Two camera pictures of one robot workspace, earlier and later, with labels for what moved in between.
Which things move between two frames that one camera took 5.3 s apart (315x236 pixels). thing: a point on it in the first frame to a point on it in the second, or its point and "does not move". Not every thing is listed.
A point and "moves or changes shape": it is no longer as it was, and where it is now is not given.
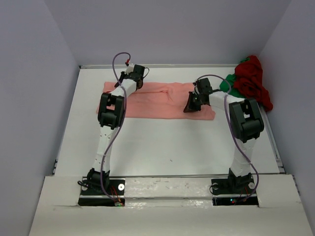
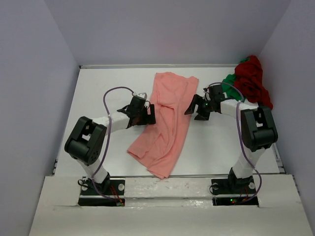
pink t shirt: [160, 101] moves or changes shape
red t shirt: [249, 81] does not move
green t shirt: [228, 85] does not move
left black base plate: [92, 195] does not move
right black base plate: [234, 191] does not move
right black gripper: [189, 106] to [197, 100]
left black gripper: [123, 74] to [148, 119]
